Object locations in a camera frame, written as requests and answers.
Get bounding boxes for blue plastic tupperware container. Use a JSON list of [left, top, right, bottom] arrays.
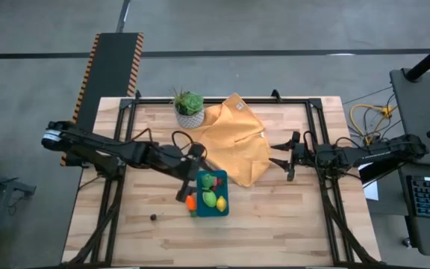
[[196, 170, 230, 218]]

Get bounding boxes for yellow-orange cloth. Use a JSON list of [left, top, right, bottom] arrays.
[[188, 93, 272, 188]]

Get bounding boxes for black pole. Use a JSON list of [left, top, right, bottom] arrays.
[[404, 34, 430, 82]]

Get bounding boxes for yellow cable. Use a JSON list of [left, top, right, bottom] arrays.
[[349, 103, 393, 146]]

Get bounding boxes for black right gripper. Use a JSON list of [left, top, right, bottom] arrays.
[[268, 130, 317, 183]]

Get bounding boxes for potted succulent in white pot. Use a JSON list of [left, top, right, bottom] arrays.
[[169, 86, 206, 130]]

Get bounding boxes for green toy lettuce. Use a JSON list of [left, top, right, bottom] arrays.
[[201, 173, 216, 189]]

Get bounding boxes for black mat with hazard stripes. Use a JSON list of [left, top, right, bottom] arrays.
[[60, 32, 145, 167]]

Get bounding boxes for white paper sheet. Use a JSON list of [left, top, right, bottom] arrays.
[[358, 163, 381, 202]]

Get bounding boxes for orange toy carrot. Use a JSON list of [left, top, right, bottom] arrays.
[[184, 194, 199, 218]]

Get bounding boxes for black aluminium table frame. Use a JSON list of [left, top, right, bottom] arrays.
[[63, 89, 380, 268]]

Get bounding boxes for green toy lime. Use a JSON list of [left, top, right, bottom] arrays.
[[202, 190, 218, 208]]

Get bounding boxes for grey side table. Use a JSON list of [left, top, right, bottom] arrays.
[[389, 68, 430, 167]]

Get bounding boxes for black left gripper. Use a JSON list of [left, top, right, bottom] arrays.
[[151, 143, 216, 203]]

